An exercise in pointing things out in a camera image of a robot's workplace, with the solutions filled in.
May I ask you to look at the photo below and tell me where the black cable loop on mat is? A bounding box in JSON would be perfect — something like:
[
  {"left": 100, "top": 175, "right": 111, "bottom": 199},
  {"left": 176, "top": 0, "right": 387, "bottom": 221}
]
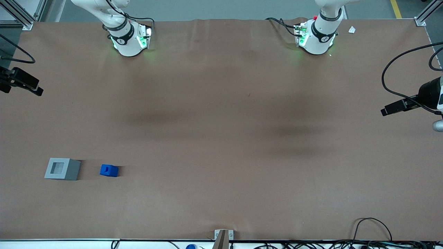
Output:
[{"left": 350, "top": 217, "right": 393, "bottom": 242}]

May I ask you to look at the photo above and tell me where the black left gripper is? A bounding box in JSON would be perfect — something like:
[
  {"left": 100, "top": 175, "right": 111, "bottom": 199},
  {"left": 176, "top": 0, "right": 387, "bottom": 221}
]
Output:
[{"left": 380, "top": 77, "right": 442, "bottom": 117}]

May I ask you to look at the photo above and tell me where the black cable bundle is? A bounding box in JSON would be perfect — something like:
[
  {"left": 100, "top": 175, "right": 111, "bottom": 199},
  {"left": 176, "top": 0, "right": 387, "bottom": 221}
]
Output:
[{"left": 254, "top": 240, "right": 443, "bottom": 249}]

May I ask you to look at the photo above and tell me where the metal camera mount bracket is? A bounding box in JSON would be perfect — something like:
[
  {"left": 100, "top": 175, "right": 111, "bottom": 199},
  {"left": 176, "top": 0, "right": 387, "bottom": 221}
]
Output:
[{"left": 214, "top": 229, "right": 234, "bottom": 249}]

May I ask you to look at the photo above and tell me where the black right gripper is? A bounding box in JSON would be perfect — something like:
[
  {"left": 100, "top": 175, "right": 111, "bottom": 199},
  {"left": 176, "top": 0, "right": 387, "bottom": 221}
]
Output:
[{"left": 0, "top": 66, "right": 44, "bottom": 97}]

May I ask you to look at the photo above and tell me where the short black looped cable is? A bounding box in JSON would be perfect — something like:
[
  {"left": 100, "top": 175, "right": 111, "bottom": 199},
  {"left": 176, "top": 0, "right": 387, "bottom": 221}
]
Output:
[{"left": 428, "top": 46, "right": 443, "bottom": 72}]

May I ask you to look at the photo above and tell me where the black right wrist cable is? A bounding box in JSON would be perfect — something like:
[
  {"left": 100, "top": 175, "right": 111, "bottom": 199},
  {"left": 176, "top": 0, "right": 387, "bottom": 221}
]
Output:
[{"left": 0, "top": 34, "right": 36, "bottom": 64}]

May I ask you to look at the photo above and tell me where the blue plastic part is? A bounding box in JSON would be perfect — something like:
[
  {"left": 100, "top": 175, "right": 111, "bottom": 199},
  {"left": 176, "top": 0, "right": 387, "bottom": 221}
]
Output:
[{"left": 100, "top": 164, "right": 119, "bottom": 177}]

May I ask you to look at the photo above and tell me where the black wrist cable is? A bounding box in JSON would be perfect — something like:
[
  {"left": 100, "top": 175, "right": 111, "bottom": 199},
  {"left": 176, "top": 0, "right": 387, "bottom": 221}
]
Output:
[
  {"left": 381, "top": 42, "right": 443, "bottom": 115},
  {"left": 0, "top": 34, "right": 36, "bottom": 64}
]

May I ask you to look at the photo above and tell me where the gray square base block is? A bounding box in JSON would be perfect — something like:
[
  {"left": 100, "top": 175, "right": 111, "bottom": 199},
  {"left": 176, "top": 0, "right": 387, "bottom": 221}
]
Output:
[{"left": 44, "top": 158, "right": 81, "bottom": 181}]

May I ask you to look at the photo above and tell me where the brown table cover mat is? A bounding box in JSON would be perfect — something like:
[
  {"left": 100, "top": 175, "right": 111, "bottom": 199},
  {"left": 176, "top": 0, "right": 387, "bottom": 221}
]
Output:
[{"left": 0, "top": 17, "right": 443, "bottom": 241}]

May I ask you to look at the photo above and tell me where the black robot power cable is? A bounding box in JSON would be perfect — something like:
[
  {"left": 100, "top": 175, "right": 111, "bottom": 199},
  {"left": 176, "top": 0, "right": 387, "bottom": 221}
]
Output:
[
  {"left": 102, "top": 0, "right": 155, "bottom": 35},
  {"left": 265, "top": 17, "right": 302, "bottom": 37}
]

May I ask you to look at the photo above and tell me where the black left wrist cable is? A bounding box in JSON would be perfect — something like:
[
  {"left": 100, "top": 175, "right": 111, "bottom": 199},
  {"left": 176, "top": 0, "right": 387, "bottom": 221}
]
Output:
[{"left": 381, "top": 42, "right": 443, "bottom": 115}]

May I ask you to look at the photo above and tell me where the aluminium frame profile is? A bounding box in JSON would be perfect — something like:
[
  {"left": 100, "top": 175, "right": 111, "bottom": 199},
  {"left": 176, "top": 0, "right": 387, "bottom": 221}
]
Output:
[
  {"left": 0, "top": 0, "right": 48, "bottom": 31},
  {"left": 415, "top": 0, "right": 443, "bottom": 27}
]

